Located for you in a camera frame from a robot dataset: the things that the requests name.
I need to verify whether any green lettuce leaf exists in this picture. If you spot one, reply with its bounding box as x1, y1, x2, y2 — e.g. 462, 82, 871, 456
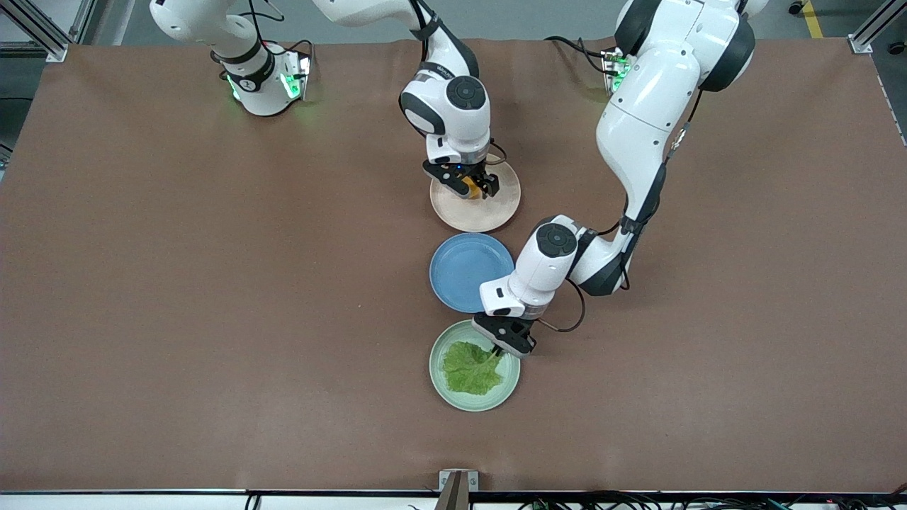
442, 341, 505, 396

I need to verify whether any beige round plate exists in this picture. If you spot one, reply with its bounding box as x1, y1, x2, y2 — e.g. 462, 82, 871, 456
429, 152, 522, 233

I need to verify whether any light green round plate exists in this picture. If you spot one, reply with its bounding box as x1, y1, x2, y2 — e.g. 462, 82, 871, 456
429, 319, 522, 412

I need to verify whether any blue round plate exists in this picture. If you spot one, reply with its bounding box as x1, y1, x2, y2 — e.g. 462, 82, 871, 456
429, 233, 516, 314

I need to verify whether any brown table cover sheet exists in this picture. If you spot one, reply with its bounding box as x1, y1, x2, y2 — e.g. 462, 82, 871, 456
0, 37, 907, 494

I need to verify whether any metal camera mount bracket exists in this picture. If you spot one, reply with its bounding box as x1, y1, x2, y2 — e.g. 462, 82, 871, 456
434, 470, 479, 510

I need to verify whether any black left arm base cable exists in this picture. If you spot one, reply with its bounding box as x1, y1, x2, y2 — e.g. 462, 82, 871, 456
544, 35, 612, 76

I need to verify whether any black arm base cable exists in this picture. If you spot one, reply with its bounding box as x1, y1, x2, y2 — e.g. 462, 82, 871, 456
241, 0, 316, 68
544, 35, 612, 76

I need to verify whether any black right arm base cable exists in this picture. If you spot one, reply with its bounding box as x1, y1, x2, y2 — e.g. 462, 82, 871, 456
241, 0, 316, 68

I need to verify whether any aluminium frame profile with foot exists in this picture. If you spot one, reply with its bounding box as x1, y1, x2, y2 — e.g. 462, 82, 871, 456
848, 0, 907, 55

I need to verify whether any thin aluminium frame profile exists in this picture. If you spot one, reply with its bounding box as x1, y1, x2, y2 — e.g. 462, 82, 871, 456
67, 0, 98, 43

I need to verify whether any thick aluminium frame profile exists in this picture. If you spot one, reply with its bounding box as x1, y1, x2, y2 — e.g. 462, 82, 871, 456
0, 0, 72, 63

